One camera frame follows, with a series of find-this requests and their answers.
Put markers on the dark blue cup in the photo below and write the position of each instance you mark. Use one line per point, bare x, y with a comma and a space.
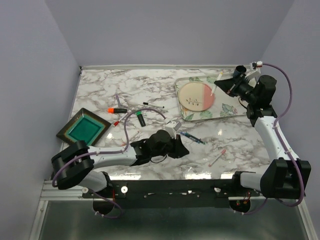
239, 72

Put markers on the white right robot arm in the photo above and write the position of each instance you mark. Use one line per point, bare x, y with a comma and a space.
287, 175

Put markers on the teal ballpoint pen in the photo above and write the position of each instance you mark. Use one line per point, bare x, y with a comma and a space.
195, 139

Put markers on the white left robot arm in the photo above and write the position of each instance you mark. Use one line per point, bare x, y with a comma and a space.
76, 165

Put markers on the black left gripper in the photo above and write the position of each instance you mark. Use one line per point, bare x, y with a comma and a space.
179, 150

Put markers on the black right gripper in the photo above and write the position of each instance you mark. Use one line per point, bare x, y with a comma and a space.
230, 85

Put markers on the orange cap black highlighter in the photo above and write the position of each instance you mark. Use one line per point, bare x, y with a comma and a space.
117, 110

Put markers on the cream and pink plate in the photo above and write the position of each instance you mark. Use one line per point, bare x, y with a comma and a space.
196, 96

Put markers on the green cap black highlighter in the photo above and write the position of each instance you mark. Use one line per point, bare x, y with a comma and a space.
140, 118

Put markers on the pink cap white marker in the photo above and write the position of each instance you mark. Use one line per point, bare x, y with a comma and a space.
131, 137
217, 158

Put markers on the black cap white marker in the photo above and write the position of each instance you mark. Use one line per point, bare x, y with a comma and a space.
153, 105

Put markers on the square teal black dish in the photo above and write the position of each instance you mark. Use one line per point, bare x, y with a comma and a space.
84, 126

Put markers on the floral leaf pattern tray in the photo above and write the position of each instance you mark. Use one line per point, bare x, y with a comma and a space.
224, 105

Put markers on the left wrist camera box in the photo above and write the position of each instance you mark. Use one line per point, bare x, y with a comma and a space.
172, 128

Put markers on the purple pen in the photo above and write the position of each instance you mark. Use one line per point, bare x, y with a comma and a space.
118, 100

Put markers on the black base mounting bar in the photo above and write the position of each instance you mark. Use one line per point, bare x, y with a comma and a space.
186, 193

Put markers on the aluminium frame rail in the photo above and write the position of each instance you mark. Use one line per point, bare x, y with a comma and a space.
50, 193

